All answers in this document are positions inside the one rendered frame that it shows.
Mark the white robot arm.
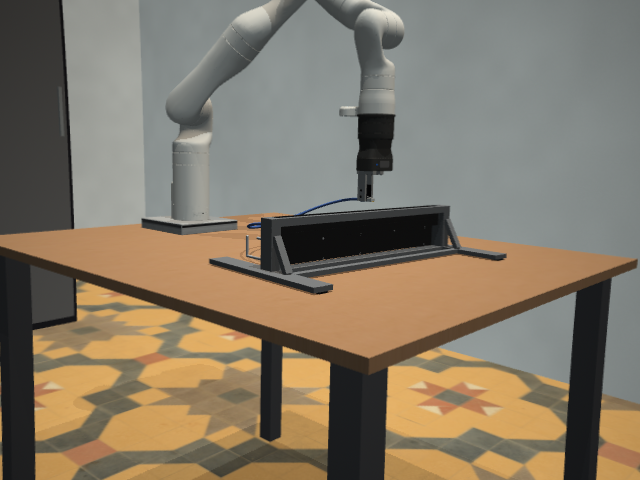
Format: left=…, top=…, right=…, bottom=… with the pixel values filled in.
left=166, top=0, right=404, bottom=221

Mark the blue patch cord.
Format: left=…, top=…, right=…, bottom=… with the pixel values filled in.
left=247, top=198, right=357, bottom=229

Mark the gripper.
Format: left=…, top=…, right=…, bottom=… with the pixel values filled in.
left=339, top=89, right=396, bottom=201

